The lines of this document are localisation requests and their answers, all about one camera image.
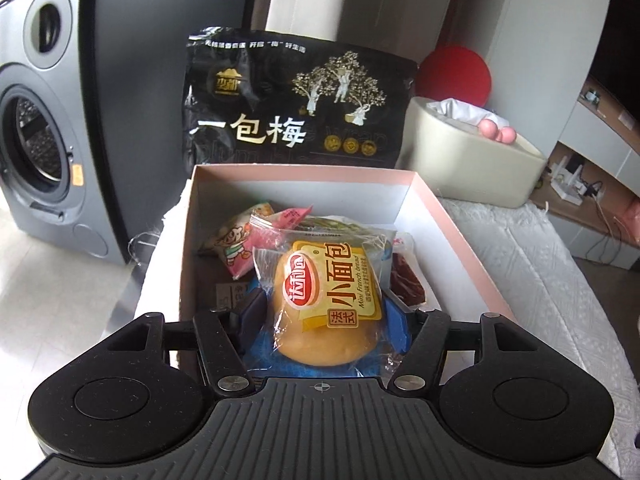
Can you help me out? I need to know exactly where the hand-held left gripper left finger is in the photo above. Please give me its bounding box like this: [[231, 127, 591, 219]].
[[102, 290, 267, 397]]

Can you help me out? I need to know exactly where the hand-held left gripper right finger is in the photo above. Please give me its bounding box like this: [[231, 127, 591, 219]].
[[384, 292, 538, 397]]

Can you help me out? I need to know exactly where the blue snack packet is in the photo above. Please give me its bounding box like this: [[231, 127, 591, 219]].
[[245, 245, 416, 378]]

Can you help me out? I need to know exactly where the square red-brown snack packet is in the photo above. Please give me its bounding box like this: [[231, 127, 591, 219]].
[[389, 232, 428, 307]]

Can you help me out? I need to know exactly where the bread packet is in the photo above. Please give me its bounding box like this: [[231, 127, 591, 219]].
[[252, 227, 396, 376]]

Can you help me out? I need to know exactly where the yellow snack packet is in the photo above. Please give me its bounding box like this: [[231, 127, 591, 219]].
[[199, 201, 277, 281]]

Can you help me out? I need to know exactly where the pink cardboard box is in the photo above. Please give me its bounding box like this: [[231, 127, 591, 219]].
[[135, 162, 513, 376]]

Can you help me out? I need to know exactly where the cream oval container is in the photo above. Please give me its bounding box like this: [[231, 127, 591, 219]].
[[407, 96, 548, 208]]

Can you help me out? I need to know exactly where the black snack bag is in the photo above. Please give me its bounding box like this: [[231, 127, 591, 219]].
[[182, 25, 418, 171]]

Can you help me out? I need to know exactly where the white router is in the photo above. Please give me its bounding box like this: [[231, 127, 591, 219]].
[[550, 157, 603, 206]]

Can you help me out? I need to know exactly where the white tissue paper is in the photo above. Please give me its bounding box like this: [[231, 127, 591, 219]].
[[427, 99, 506, 128]]

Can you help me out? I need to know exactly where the pink bag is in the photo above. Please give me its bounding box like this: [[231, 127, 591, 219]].
[[614, 207, 640, 241]]

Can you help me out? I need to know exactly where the red round disc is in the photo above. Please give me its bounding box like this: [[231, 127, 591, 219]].
[[417, 46, 493, 108]]

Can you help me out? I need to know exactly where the white shelf cabinet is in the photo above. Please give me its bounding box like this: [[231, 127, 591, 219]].
[[530, 75, 640, 271]]

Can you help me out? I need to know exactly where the dark grey cabinet panel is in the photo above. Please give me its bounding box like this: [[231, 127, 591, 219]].
[[80, 0, 261, 266]]

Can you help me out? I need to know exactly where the grey washing machine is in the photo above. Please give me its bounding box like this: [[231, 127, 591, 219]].
[[0, 0, 126, 266]]

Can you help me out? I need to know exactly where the black television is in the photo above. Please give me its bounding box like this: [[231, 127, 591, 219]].
[[590, 0, 640, 111]]

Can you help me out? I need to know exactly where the black cable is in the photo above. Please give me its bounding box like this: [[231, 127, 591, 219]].
[[582, 230, 631, 266]]

